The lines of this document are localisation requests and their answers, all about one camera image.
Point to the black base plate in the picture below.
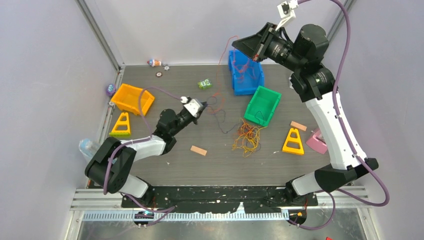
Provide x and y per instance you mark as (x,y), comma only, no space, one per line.
(219,199)

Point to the yellow triangle block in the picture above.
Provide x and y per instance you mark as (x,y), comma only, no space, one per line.
(293,143)
(122,127)

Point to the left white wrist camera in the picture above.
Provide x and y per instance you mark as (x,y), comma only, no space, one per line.
(192,105)

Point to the blue plastic bin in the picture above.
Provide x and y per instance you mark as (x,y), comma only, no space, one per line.
(246,75)

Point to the green monster toy block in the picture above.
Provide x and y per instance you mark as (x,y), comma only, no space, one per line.
(205,84)

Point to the yellow triangle block left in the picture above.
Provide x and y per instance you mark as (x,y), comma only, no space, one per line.
(122,127)

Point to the pink metronome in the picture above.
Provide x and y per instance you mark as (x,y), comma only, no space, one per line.
(316,142)

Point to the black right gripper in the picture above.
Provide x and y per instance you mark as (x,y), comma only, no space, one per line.
(257,45)

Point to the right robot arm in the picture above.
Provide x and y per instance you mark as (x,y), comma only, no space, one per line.
(316,86)

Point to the purple round toy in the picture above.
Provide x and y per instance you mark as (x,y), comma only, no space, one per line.
(111,90)

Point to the small wooden block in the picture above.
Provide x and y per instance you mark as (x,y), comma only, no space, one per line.
(198,150)

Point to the orange plastic bin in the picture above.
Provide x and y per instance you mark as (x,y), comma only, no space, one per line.
(127,99)

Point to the yellow triangle block right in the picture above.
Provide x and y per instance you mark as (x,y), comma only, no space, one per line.
(293,143)

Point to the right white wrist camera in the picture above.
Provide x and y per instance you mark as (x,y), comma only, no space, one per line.
(286,11)

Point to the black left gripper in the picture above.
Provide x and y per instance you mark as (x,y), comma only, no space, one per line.
(194,120)

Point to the clear plastic bottle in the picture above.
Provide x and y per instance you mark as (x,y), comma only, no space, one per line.
(88,148)

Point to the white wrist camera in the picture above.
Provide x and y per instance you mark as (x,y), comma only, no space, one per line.
(286,11)
(192,105)

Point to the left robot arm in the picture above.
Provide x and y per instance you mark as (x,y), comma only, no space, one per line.
(111,164)

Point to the green plastic bin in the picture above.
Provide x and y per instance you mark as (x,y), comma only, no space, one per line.
(262,106)

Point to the small clown figurine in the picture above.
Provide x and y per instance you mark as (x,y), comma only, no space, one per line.
(154,62)

